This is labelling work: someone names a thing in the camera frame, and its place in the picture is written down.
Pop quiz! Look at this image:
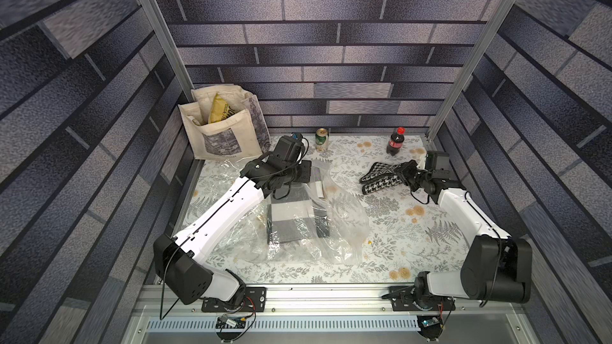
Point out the black white houndstooth scarf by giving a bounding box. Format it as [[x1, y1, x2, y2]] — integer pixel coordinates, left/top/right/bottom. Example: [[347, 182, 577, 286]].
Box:
[[359, 160, 416, 195]]

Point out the grey white scarf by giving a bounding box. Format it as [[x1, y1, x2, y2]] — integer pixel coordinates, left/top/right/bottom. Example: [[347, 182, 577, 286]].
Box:
[[267, 181, 330, 244]]

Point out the clear plastic vacuum bag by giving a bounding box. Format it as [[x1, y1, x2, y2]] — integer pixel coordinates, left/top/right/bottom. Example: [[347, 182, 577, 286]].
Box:
[[208, 159, 371, 265]]

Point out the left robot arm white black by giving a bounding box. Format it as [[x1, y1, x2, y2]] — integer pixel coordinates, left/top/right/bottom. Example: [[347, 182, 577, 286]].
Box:
[[153, 133, 311, 306]]

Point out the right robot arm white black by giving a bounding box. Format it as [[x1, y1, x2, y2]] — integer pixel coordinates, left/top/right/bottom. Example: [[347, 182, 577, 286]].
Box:
[[398, 151, 532, 310]]

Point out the cream canvas tote bag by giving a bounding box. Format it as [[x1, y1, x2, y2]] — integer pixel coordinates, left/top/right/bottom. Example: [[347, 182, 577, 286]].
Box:
[[178, 84, 271, 161]]

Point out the cola bottle red cap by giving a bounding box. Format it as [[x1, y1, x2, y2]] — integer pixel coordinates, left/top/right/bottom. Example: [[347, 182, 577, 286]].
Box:
[[387, 127, 405, 156]]

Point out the green beverage can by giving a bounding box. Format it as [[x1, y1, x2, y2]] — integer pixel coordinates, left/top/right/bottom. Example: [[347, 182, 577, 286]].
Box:
[[315, 128, 329, 152]]

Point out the yellow snack packet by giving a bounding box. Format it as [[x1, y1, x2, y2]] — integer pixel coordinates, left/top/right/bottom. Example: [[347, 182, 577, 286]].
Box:
[[208, 93, 237, 124]]

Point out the right circuit board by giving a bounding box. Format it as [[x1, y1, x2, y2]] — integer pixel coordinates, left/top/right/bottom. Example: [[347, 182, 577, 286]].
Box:
[[417, 316, 443, 342]]

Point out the circuit board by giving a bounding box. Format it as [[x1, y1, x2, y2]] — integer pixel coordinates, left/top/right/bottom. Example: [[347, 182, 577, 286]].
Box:
[[215, 315, 246, 331], [417, 316, 443, 342]]

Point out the left circuit board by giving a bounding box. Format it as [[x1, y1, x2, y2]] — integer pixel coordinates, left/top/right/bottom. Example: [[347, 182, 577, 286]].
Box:
[[215, 315, 246, 331]]

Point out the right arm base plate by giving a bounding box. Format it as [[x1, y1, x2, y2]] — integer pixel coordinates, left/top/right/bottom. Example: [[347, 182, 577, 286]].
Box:
[[382, 286, 456, 313]]

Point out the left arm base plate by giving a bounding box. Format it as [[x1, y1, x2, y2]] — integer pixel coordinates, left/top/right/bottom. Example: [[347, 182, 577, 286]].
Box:
[[201, 286, 268, 313]]

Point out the aluminium front rail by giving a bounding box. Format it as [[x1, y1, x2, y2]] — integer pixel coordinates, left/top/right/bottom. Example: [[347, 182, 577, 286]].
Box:
[[132, 283, 524, 318]]

